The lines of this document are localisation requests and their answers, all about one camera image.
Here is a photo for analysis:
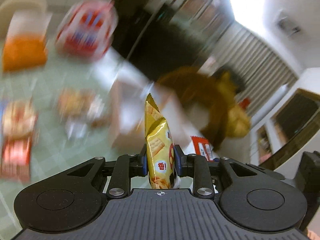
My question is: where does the round rice cracker packet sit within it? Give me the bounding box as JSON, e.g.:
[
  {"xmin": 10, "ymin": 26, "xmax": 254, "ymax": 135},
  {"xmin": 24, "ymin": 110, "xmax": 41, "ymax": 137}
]
[{"xmin": 2, "ymin": 100, "xmax": 38, "ymax": 140}]

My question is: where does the orange tissue box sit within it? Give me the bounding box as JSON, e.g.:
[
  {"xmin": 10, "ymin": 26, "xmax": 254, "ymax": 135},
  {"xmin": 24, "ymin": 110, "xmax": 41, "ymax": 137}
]
[{"xmin": 2, "ymin": 10, "xmax": 52, "ymax": 73}]

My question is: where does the yellow cracker snack packet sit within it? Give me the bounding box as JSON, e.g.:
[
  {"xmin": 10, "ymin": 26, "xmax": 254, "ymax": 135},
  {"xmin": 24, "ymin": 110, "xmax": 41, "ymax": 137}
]
[{"xmin": 144, "ymin": 94, "xmax": 181, "ymax": 189}]

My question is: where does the red white cartoon bag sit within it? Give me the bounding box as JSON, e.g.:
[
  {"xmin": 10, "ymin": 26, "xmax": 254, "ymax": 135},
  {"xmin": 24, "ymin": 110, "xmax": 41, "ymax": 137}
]
[{"xmin": 55, "ymin": 0, "xmax": 118, "ymax": 61}]

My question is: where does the red packet behind box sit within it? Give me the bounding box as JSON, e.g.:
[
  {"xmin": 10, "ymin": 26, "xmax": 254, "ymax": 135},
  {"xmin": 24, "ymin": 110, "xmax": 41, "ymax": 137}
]
[{"xmin": 191, "ymin": 136, "xmax": 215, "ymax": 161}]

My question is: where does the pink cardboard box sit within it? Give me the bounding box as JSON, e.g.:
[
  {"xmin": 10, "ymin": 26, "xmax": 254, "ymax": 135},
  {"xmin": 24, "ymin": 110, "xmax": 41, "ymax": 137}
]
[{"xmin": 107, "ymin": 79, "xmax": 174, "ymax": 154}]

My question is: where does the golden round cake packet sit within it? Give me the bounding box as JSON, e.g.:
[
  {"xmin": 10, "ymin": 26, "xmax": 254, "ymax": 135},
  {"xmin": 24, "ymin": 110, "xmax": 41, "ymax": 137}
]
[{"xmin": 56, "ymin": 88, "xmax": 110, "ymax": 127}]

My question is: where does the green grid tablecloth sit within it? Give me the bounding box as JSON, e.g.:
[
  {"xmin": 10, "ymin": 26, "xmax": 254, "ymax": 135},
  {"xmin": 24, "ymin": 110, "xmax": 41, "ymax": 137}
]
[{"xmin": 0, "ymin": 37, "xmax": 141, "ymax": 233}]

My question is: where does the red snack packet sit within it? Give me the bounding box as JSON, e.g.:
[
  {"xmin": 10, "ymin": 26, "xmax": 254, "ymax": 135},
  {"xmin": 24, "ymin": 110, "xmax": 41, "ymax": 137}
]
[{"xmin": 1, "ymin": 137, "xmax": 32, "ymax": 181}]

